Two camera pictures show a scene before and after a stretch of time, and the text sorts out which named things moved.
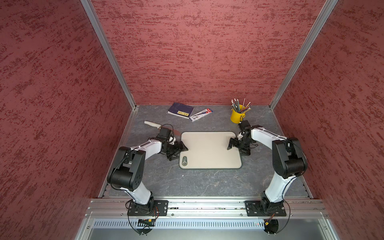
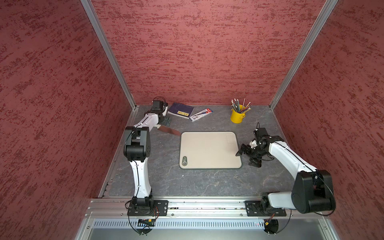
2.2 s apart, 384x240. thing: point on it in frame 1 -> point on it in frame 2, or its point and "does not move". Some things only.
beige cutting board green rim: x=208 y=150 does not move
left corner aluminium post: x=91 y=11 does not move
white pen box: x=201 y=114 does not move
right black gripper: x=245 y=150 -> x=256 y=161
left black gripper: x=178 y=149 -> x=166 y=119
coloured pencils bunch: x=236 y=106 does not move
